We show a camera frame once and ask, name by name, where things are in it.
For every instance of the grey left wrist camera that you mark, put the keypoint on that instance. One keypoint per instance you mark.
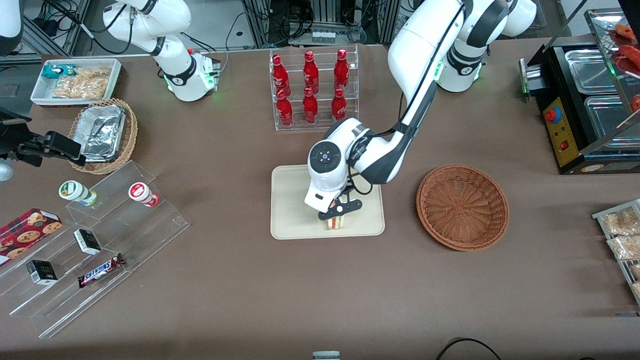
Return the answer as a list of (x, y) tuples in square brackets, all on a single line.
[(341, 207)]

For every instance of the red sausage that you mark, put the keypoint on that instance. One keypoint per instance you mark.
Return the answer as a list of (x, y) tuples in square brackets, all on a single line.
[(631, 57), (636, 102), (627, 31)]

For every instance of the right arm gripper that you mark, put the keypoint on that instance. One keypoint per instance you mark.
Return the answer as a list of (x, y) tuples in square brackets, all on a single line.
[(11, 136)]

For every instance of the clear acrylic bottle rack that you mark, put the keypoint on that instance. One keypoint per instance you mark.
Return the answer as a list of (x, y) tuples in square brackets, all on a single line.
[(322, 127)]

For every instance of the teal snack packet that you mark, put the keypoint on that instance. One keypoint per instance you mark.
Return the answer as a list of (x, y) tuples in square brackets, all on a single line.
[(57, 71)]

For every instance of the brown round wicker basket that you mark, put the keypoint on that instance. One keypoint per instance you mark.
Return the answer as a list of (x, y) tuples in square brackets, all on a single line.
[(462, 207)]

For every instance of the small black box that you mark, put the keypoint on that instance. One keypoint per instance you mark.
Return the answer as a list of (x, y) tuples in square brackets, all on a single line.
[(41, 272), (87, 241)]

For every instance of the cream rectangular tray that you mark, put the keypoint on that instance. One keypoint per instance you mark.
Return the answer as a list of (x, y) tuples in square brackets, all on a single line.
[(300, 210)]

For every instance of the red drink bottle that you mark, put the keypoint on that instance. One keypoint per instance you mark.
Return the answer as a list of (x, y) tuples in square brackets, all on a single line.
[(310, 107), (280, 75), (341, 70), (285, 110), (310, 72), (339, 107)]

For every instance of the red emergency stop button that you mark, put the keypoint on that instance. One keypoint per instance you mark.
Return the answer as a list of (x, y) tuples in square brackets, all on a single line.
[(552, 115)]

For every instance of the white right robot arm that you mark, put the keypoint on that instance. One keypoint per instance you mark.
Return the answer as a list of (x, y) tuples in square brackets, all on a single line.
[(175, 75)]

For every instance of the Snickers chocolate bar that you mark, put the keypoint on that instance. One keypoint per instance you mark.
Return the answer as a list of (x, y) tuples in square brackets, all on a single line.
[(100, 271)]

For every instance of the clear acrylic tiered shelf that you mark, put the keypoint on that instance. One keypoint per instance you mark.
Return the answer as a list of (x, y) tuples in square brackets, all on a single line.
[(150, 235)]

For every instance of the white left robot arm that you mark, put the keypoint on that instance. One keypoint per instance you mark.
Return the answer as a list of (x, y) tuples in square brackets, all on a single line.
[(425, 45)]

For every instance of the aluminium equipment rack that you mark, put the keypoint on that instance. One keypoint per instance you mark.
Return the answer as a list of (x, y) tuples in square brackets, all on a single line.
[(325, 20)]

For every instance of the tan wicker basket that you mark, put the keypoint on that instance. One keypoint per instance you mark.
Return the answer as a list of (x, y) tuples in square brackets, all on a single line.
[(127, 140)]

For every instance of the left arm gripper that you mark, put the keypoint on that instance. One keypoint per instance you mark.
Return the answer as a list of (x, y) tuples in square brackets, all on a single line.
[(346, 190)]

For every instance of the white rectangular bin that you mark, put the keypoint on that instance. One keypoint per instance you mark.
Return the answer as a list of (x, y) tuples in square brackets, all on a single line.
[(40, 97)]

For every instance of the black hot display case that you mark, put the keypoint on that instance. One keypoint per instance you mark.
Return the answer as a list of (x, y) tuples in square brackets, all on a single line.
[(552, 70)]

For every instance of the green lidded drink cup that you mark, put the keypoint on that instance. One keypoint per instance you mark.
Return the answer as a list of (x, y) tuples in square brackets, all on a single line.
[(75, 191)]

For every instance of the triangle sandwich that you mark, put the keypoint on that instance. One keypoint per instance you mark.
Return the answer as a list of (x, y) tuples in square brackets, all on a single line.
[(337, 223)]

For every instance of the red lidded drink cup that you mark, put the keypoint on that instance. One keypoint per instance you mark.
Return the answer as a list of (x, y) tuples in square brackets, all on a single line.
[(141, 193)]

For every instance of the small grey device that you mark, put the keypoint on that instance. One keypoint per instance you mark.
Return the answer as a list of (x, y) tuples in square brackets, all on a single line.
[(326, 355)]

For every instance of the metal snack rack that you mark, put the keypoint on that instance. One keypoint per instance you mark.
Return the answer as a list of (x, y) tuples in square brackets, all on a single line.
[(596, 215)]

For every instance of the clear bag of chips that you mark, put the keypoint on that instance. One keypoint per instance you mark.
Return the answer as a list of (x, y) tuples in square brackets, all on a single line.
[(80, 89), (95, 73)]

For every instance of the steel food pan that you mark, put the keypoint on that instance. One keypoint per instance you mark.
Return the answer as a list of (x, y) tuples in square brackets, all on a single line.
[(590, 72), (610, 122)]

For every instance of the red cookie box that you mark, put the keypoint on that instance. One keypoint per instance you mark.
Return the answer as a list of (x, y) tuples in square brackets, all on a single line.
[(27, 230)]

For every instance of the aluminium foil container stack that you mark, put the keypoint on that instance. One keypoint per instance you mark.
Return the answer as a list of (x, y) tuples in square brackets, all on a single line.
[(102, 132)]

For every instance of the clear bag of fried snacks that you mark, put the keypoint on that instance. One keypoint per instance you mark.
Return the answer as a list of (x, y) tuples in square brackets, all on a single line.
[(636, 290), (625, 247), (635, 271), (622, 221)]

